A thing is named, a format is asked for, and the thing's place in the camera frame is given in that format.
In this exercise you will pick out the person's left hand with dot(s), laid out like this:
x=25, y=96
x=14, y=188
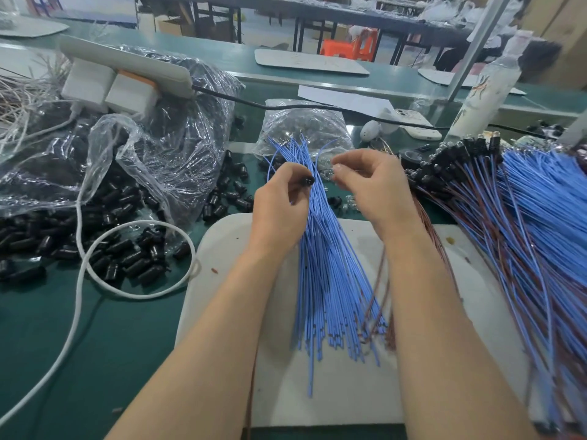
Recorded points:
x=280, y=215

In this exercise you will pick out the person's right hand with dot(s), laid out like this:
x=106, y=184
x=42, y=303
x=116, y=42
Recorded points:
x=381, y=192

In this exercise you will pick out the black cap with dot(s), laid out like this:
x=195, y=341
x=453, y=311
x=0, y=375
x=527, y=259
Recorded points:
x=307, y=180

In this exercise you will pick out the pile of black plastic caps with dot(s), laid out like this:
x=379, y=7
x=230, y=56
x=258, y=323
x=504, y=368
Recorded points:
x=32, y=243

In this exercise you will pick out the person's left forearm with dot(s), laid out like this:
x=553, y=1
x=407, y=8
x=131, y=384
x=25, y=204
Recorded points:
x=197, y=371

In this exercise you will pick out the person's right forearm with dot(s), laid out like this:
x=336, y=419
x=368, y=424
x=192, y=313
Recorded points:
x=459, y=362

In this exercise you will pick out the white computer mouse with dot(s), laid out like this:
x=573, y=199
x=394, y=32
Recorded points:
x=370, y=132

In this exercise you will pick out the white flat device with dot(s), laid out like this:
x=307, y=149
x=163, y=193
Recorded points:
x=414, y=124

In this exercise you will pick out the small clear plastic bag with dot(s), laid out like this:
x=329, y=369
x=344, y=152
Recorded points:
x=303, y=128

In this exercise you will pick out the white paper sheet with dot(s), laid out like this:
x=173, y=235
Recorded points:
x=341, y=99

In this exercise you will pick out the white flat tray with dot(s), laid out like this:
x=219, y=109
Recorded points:
x=32, y=26
x=312, y=61
x=437, y=78

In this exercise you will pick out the large clear plastic bag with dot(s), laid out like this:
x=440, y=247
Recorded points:
x=179, y=133

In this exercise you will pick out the white spray bottle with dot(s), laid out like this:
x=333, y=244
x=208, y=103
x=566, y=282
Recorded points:
x=484, y=91

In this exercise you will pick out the orange plastic stool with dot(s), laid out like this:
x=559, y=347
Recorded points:
x=353, y=45

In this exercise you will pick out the white orange charger adapter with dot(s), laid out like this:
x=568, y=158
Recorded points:
x=131, y=94

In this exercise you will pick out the white work board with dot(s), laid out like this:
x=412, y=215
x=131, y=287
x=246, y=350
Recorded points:
x=348, y=398

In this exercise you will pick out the white power strip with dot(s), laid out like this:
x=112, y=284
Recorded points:
x=124, y=61

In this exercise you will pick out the cardboard boxes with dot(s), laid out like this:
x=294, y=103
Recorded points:
x=559, y=27

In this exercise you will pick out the blue table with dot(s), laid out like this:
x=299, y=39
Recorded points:
x=82, y=6

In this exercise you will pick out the slanted metal frame post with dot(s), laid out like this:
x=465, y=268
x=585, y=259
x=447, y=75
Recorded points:
x=479, y=41

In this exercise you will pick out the short metal frame post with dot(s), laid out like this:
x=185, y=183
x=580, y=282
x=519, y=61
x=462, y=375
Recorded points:
x=574, y=131

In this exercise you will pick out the long black-frame table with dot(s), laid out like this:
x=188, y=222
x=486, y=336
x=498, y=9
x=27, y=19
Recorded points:
x=293, y=8

